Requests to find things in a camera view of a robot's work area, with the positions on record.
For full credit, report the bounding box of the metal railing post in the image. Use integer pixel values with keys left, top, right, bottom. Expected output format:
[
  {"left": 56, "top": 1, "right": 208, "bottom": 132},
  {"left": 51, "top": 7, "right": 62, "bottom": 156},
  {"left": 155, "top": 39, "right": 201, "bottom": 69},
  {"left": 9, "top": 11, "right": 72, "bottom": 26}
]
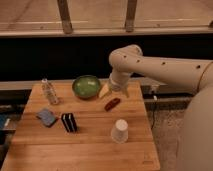
[
  {"left": 57, "top": 0, "right": 73, "bottom": 34},
  {"left": 124, "top": 0, "right": 137, "bottom": 32}
]

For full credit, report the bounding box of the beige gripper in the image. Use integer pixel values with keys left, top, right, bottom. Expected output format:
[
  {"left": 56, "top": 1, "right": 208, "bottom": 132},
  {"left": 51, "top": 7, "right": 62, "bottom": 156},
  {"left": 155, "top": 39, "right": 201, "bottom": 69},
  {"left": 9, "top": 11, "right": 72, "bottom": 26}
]
[{"left": 98, "top": 76, "right": 130, "bottom": 98}]

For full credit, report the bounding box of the dark red oblong object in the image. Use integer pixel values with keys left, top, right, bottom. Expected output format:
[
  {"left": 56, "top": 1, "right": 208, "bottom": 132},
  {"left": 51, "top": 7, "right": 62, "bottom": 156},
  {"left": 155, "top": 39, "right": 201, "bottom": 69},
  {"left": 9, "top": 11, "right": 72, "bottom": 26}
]
[{"left": 104, "top": 98, "right": 121, "bottom": 111}]

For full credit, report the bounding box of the green bowl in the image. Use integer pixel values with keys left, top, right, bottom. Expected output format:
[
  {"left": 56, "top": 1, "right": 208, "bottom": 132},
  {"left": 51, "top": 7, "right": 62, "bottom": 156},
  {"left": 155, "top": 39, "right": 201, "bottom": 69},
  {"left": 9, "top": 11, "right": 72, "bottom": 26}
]
[{"left": 72, "top": 75, "right": 101, "bottom": 99}]

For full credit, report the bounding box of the black white striped eraser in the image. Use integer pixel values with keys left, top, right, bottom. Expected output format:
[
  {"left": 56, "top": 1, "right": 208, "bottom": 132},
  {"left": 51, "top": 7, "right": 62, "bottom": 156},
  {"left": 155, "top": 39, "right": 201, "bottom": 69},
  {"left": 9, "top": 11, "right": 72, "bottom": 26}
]
[{"left": 61, "top": 113, "right": 77, "bottom": 132}]

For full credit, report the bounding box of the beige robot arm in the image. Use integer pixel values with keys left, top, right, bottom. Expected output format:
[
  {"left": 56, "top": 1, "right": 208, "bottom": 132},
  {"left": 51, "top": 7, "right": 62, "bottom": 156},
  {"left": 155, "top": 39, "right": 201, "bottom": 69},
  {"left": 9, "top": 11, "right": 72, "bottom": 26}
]
[{"left": 100, "top": 45, "right": 213, "bottom": 171}]

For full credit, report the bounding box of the left metal railing post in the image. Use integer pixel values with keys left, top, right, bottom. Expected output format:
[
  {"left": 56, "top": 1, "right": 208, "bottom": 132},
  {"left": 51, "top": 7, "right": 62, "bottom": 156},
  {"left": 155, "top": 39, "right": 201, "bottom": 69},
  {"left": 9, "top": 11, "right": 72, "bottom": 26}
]
[{"left": 57, "top": 0, "right": 73, "bottom": 34}]

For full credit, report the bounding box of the right metal railing post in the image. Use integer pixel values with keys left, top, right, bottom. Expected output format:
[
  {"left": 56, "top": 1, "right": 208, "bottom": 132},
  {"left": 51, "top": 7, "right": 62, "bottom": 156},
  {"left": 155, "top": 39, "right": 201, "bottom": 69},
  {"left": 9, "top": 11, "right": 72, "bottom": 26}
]
[{"left": 124, "top": 0, "right": 137, "bottom": 32}]

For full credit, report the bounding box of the clear plastic water bottle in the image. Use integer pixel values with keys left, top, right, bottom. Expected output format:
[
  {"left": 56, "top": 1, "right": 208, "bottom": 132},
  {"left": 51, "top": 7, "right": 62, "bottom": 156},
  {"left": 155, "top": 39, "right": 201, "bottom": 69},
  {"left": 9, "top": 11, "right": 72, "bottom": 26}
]
[{"left": 42, "top": 78, "right": 59, "bottom": 105}]

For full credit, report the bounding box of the blue grey sponge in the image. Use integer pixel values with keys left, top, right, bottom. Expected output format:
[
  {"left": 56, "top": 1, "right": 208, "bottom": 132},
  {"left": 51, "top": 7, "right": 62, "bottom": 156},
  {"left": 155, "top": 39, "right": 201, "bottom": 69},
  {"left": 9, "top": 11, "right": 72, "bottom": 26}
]
[{"left": 36, "top": 108, "right": 57, "bottom": 127}]

